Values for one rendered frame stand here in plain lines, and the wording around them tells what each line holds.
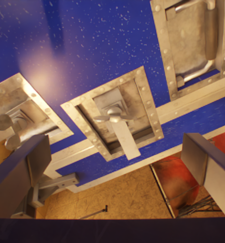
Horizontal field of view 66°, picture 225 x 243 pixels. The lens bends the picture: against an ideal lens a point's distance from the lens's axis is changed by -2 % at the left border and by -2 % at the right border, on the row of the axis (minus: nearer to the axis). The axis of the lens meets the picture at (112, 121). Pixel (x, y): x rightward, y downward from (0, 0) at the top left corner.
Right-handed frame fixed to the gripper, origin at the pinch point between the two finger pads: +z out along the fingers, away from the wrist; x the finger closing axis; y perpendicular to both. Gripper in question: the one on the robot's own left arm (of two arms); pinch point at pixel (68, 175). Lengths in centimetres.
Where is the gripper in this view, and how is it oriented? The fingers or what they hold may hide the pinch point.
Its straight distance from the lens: 41.5
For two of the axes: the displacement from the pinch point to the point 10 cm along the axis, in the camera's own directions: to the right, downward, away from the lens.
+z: 9.6, -2.9, 0.1
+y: -2.0, -6.8, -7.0
